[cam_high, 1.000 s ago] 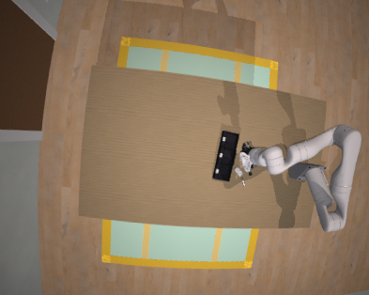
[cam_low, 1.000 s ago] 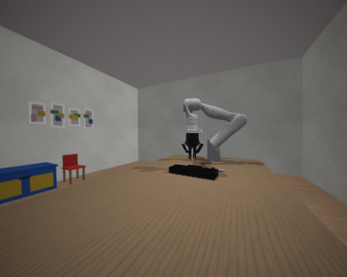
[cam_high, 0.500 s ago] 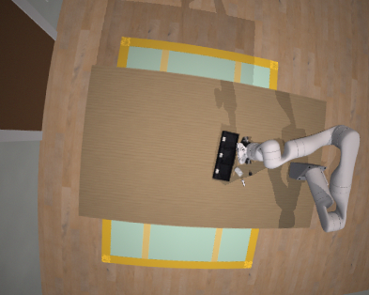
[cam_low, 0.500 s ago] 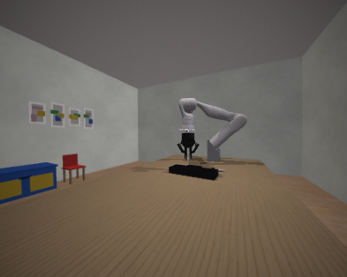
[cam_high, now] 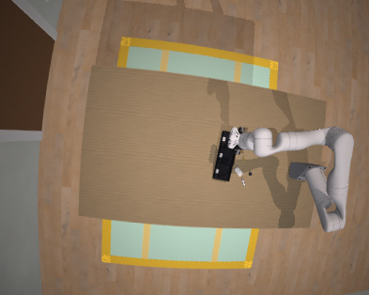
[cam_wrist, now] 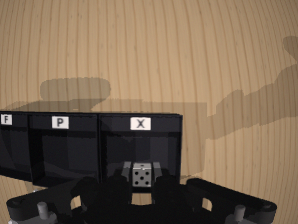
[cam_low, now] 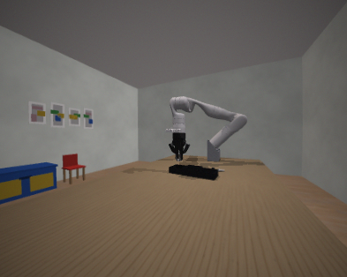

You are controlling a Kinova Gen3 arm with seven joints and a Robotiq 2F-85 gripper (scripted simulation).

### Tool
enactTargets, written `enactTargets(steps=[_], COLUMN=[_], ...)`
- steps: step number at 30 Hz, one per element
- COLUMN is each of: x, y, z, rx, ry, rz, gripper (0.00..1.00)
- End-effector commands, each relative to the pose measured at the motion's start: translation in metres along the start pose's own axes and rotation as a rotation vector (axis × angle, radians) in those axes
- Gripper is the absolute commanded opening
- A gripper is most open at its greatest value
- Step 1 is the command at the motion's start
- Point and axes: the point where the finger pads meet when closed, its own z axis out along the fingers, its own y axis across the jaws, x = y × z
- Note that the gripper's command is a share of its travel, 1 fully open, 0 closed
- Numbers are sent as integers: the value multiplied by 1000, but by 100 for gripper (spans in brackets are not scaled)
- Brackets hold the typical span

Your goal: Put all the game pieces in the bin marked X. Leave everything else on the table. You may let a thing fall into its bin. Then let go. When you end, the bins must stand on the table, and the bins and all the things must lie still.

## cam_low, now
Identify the black three-compartment bin rack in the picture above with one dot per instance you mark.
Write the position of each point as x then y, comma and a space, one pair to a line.
195, 171

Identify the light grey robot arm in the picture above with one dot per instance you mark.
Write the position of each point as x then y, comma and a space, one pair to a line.
187, 105

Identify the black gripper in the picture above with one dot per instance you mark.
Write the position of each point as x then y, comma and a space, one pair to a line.
178, 142

